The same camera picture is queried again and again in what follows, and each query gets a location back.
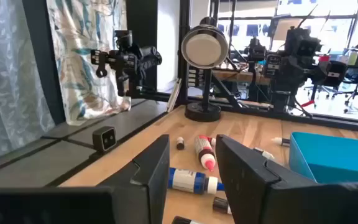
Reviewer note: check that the large red food coloring bottle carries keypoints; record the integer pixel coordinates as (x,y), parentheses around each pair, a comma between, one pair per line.
(204,152)

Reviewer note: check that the small teal food coloring bottle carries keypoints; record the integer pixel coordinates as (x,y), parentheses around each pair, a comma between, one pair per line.
(264,153)

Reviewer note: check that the leaf patterned curtain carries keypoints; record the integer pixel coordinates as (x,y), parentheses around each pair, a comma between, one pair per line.
(79,31)

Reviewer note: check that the small dark food coloring bottle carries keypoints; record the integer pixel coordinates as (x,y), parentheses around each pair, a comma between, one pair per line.
(185,221)

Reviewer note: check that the teal plastic bin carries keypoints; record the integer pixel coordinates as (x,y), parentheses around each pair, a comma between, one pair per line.
(337,155)

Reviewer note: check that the white leaning board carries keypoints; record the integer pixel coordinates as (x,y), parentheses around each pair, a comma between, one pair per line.
(174,96)

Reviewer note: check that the small black food coloring bottle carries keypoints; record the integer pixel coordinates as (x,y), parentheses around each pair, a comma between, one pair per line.
(180,143)

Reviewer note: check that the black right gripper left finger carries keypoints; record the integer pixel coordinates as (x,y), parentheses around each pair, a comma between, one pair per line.
(148,186)

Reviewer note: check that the large blue food coloring bottle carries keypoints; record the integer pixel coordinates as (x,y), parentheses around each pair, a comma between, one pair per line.
(186,181)

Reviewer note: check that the translucent white sheet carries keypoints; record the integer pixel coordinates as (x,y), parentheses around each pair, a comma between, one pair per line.
(8,77)

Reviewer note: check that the small black table camera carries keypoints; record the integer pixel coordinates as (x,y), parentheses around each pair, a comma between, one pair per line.
(104,139)

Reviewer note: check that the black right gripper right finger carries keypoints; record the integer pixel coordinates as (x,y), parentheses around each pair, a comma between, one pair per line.
(241,180)

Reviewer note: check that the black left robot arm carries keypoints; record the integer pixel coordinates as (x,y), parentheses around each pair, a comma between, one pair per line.
(286,74)

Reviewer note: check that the black office chair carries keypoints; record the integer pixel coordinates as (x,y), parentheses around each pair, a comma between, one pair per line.
(334,74)

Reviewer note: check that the black desk lamp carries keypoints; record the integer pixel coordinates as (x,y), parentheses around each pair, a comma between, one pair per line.
(204,49)

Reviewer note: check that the red cup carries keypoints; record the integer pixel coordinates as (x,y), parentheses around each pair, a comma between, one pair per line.
(324,58)

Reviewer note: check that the black pillar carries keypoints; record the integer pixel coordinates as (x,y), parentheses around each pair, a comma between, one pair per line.
(43,62)

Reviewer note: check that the wooden workbench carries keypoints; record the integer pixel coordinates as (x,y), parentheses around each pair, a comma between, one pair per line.
(228,76)

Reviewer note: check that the black background robot arm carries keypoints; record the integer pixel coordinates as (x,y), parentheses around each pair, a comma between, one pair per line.
(255,53)
(129,62)

